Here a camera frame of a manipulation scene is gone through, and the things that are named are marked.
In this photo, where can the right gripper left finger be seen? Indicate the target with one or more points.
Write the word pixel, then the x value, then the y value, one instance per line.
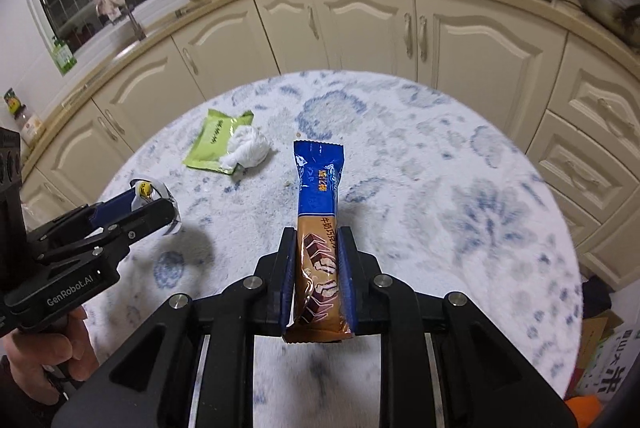
pixel 191 363

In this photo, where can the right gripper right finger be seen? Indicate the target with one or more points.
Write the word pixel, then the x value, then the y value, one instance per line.
pixel 443 362

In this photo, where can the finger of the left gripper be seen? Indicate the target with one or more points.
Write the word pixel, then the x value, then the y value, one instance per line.
pixel 109 212
pixel 125 227

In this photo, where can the small white wrapper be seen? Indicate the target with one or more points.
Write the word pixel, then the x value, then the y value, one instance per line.
pixel 147 191

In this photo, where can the blue brown chocolate wrapper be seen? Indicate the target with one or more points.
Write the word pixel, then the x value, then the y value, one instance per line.
pixel 317 308

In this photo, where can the left hand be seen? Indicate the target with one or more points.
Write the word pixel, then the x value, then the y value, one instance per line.
pixel 29 354

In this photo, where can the orange plastic bag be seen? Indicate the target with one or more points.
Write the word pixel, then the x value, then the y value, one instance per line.
pixel 586 409

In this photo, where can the cardboard box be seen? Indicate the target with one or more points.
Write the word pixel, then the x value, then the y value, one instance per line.
pixel 595 330

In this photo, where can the white rice sack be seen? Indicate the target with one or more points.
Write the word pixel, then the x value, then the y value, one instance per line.
pixel 610 364

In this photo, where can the green snack packet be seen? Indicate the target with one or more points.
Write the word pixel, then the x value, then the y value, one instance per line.
pixel 212 142

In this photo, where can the crumpled white tissue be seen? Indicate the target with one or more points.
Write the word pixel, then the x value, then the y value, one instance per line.
pixel 247 147

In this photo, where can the green dish soap bottle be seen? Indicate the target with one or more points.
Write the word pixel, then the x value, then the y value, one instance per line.
pixel 62 55

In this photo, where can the white blue floral tablecloth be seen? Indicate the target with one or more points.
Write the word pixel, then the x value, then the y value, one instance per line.
pixel 443 199

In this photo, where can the faucet with cloth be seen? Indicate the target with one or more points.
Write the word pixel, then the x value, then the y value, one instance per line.
pixel 118 10

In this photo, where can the cream lower cabinets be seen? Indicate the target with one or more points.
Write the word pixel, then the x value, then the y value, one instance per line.
pixel 559 85

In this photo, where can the steel wok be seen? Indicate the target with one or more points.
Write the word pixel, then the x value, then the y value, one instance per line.
pixel 622 21

